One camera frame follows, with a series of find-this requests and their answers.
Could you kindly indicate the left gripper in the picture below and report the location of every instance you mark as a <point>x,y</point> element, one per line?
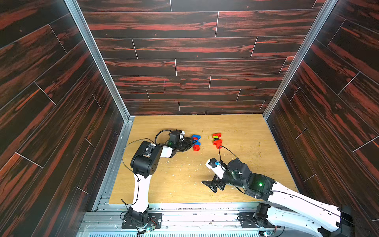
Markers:
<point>187,143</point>

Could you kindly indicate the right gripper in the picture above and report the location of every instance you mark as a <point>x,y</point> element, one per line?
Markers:
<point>219,180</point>

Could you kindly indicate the long red lego brick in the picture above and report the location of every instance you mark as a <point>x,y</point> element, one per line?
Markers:
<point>218,143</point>
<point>216,135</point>

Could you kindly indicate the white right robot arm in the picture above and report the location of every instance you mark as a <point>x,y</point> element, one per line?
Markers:
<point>280,206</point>

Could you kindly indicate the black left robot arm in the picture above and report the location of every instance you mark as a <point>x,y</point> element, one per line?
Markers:
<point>143,165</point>

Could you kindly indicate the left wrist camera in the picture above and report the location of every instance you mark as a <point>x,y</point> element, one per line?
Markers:
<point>176,135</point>

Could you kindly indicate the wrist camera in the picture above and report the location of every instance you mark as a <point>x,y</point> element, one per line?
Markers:
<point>176,135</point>
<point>215,166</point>

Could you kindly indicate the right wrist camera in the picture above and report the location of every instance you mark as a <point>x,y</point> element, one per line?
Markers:
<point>215,166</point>

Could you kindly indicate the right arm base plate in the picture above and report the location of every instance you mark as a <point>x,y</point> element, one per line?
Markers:
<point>253,220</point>

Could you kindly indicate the aluminium front rail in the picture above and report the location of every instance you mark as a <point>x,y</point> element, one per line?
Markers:
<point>219,219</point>

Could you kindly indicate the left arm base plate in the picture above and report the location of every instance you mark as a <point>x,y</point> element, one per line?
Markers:
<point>146,221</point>

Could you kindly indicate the aluminium corner post left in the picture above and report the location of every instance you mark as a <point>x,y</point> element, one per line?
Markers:
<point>89,40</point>

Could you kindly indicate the aluminium corner post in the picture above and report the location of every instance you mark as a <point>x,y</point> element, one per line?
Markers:
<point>319,22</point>
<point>89,40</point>

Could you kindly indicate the aluminium corner post right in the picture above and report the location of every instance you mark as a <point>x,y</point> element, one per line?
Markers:
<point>319,22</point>

